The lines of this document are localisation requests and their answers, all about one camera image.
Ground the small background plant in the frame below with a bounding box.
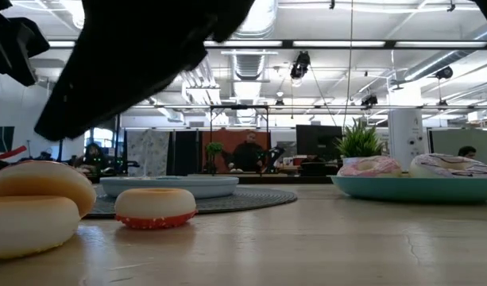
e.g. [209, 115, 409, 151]
[205, 141, 225, 176]

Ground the small red iced donut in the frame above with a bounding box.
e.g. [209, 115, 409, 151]
[0, 160, 98, 218]

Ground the black monitor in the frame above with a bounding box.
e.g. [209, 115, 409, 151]
[296, 124, 343, 160]

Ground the round grey placemat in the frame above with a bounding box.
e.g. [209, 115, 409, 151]
[83, 185, 299, 219]

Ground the thin hanging cable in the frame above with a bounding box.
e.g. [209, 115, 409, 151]
[342, 0, 354, 129]

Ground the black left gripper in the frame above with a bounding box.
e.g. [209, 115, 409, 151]
[0, 0, 50, 87]

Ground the white pillar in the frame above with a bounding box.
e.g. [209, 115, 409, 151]
[387, 109, 425, 172]

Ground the orange partition board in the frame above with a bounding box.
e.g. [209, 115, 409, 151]
[201, 129, 272, 174]

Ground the green plate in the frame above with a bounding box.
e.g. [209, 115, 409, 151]
[330, 176, 487, 205]

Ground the patterned grey curtain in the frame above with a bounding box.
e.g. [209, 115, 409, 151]
[126, 129, 171, 177]

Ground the black hanging ceiling camera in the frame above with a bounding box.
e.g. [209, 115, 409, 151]
[289, 50, 312, 81]

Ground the light blue plate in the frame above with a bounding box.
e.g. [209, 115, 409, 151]
[99, 176, 240, 199]

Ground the person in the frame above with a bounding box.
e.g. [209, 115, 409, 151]
[457, 145, 478, 160]
[82, 142, 108, 172]
[228, 130, 268, 174]

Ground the black aluminium table frame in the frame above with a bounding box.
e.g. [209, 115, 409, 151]
[87, 173, 334, 185]

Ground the green plant in white pot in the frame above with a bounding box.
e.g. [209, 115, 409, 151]
[334, 118, 385, 167]

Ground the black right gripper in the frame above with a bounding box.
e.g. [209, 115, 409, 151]
[34, 0, 256, 141]

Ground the large pink sprinkled donut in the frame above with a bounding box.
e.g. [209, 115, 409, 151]
[337, 155, 403, 178]

